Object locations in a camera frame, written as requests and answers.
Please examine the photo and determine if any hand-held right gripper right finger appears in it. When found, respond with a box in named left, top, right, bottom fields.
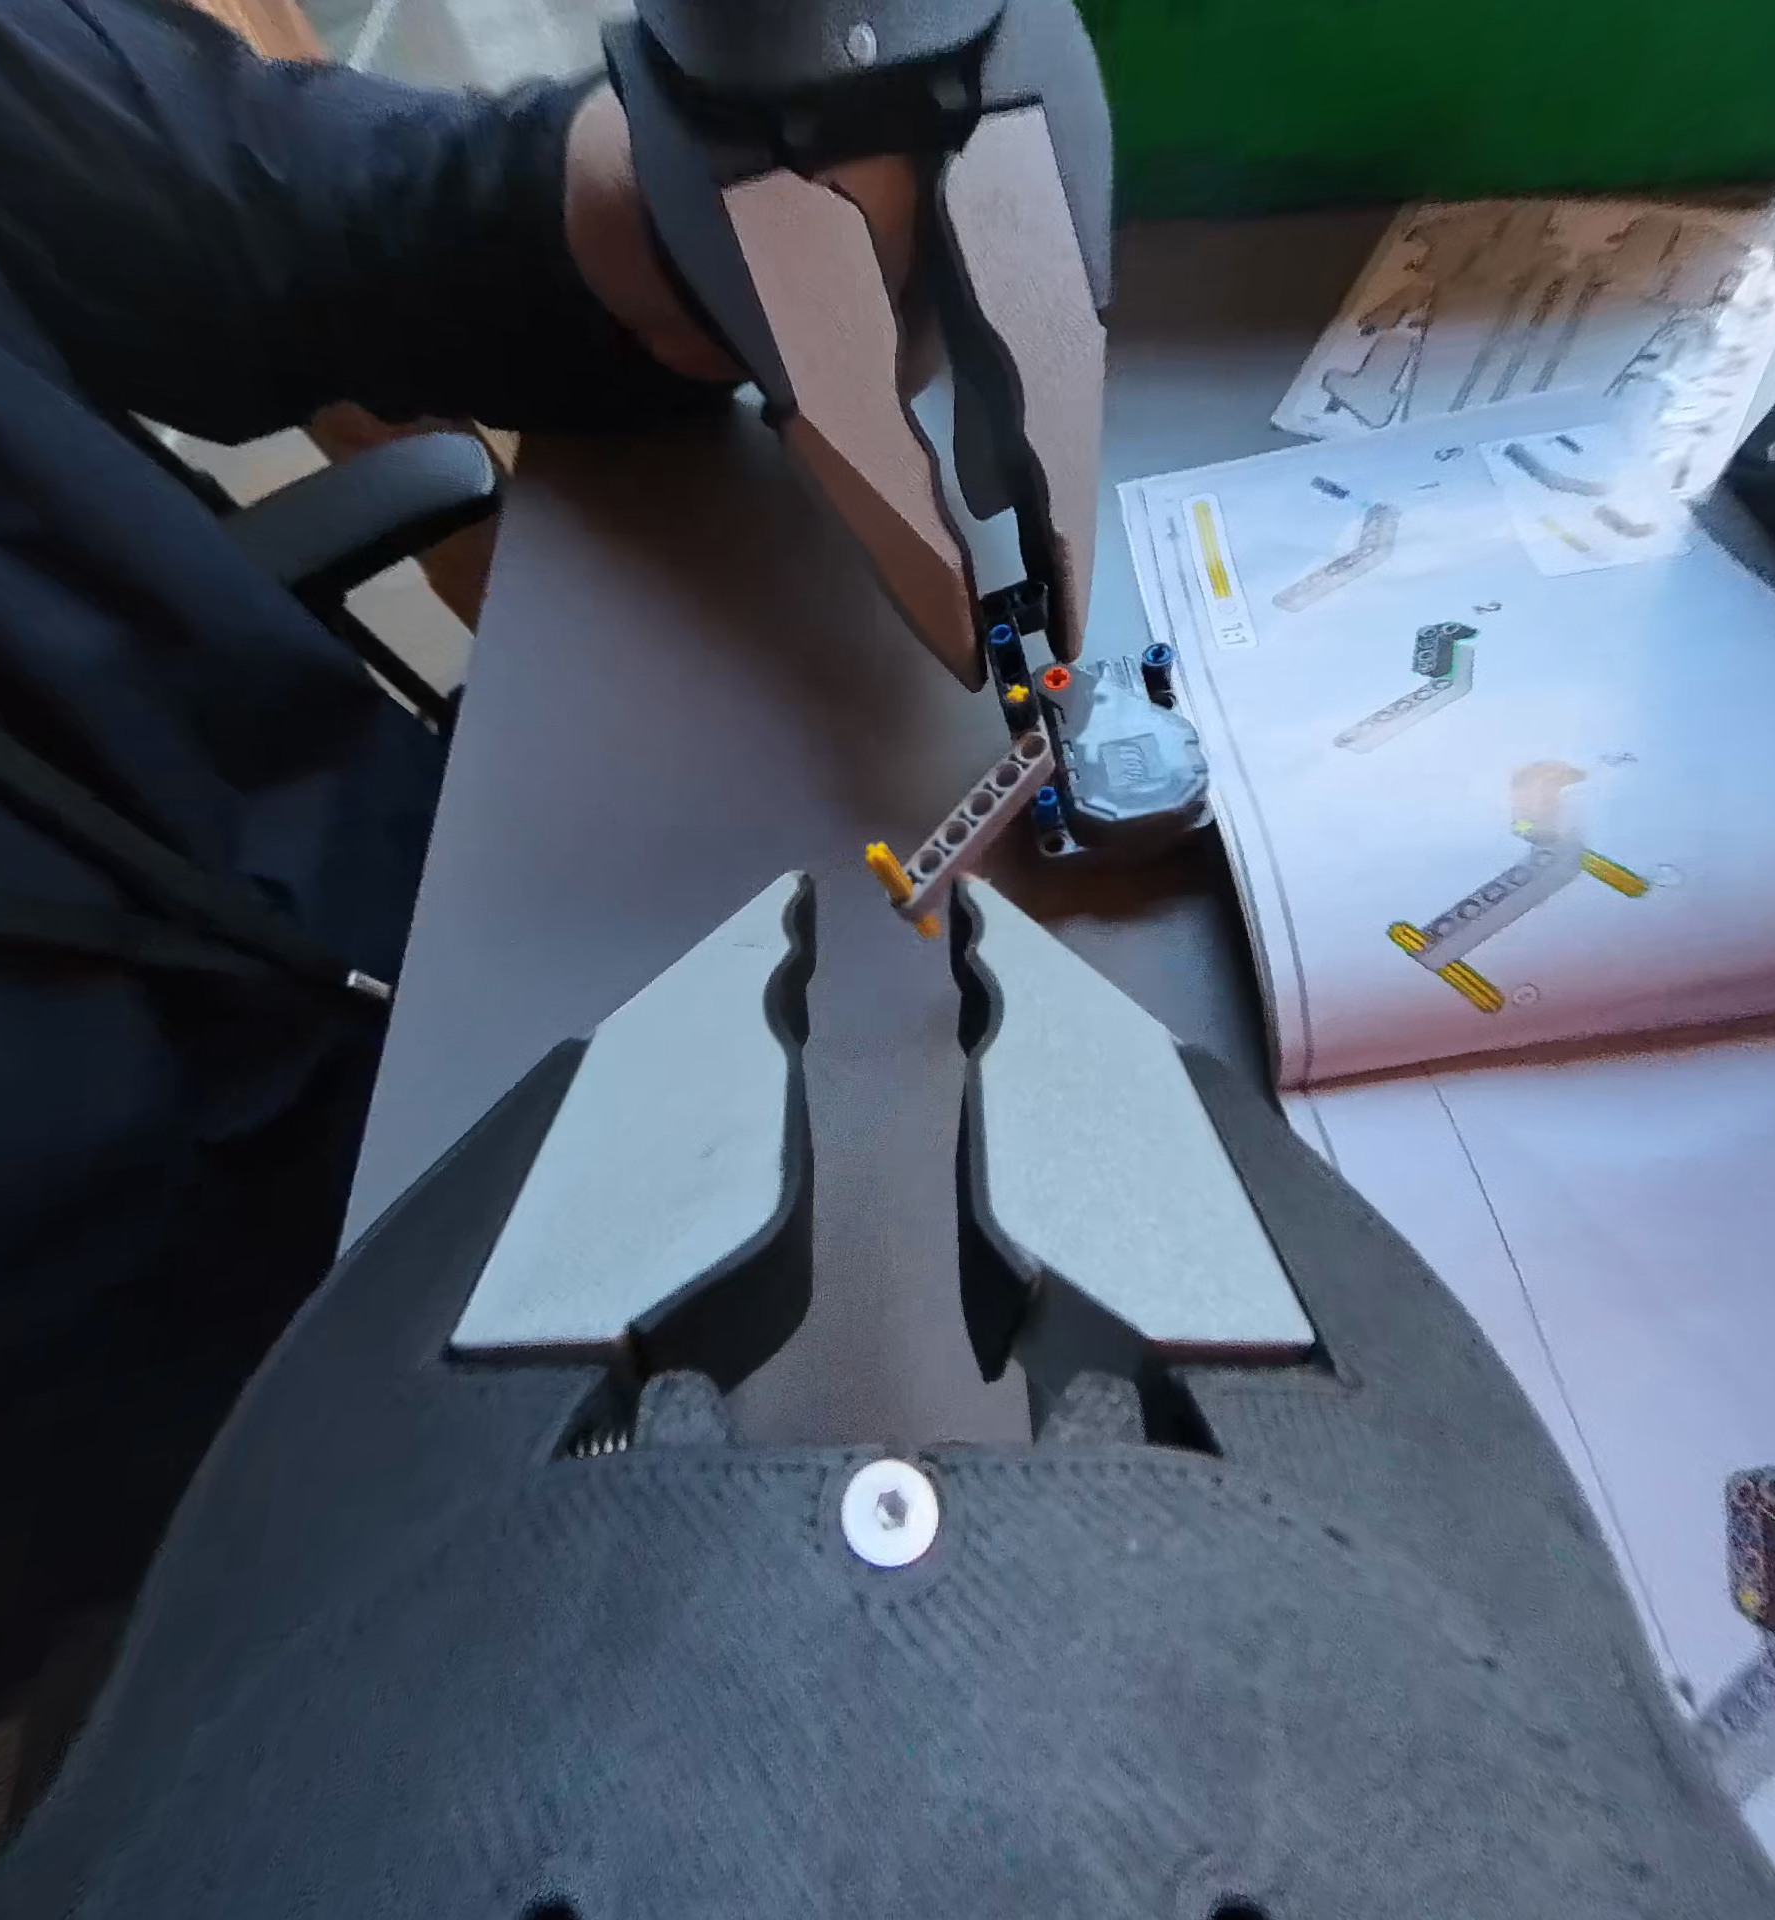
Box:
left=951, top=878, right=1320, bottom=1382

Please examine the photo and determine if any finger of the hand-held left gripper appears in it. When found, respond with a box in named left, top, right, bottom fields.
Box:
left=648, top=149, right=992, bottom=693
left=927, top=102, right=1117, bottom=663

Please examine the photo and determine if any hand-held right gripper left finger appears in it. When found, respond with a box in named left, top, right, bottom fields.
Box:
left=451, top=870, right=816, bottom=1381

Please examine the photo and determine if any grey lego motor assembly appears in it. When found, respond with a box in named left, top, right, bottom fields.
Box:
left=863, top=579, right=1219, bottom=943

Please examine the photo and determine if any person's left forearm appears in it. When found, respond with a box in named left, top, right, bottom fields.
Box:
left=0, top=0, right=634, bottom=443

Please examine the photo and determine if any open lego instruction booklet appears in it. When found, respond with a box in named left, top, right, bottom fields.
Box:
left=1120, top=406, right=1775, bottom=1091

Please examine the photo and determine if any person's left hand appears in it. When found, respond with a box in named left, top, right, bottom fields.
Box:
left=563, top=85, right=751, bottom=382

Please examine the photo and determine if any printed parts paper sheet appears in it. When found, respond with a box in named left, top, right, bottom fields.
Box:
left=1269, top=195, right=1775, bottom=453

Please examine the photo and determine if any green plastic bin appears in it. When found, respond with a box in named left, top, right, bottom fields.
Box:
left=1074, top=0, right=1775, bottom=227

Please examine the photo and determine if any clear plastic bag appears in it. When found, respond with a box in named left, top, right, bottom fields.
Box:
left=1477, top=210, right=1775, bottom=579

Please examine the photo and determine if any black strap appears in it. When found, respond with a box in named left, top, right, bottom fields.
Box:
left=0, top=717, right=398, bottom=1003

